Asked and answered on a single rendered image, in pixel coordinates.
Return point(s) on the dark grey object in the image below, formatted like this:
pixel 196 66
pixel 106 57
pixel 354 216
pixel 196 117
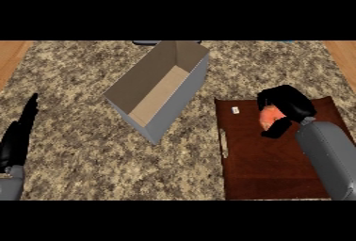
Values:
pixel 146 42

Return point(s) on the small white tag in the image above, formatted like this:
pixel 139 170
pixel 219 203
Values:
pixel 235 110

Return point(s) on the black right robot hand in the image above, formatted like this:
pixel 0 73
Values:
pixel 289 101

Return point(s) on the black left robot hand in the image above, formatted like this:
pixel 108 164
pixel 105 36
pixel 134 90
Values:
pixel 18 138

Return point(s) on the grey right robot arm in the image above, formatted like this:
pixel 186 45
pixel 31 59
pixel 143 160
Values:
pixel 329 157

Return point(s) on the dark brown wooden tray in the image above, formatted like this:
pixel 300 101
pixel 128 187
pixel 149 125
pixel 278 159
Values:
pixel 273 157

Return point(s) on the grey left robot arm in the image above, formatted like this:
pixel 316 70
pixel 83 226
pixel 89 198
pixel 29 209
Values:
pixel 10 185

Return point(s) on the grey cardboard box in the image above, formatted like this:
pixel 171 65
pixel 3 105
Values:
pixel 159 91

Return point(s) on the orange squash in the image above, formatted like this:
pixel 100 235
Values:
pixel 270 116

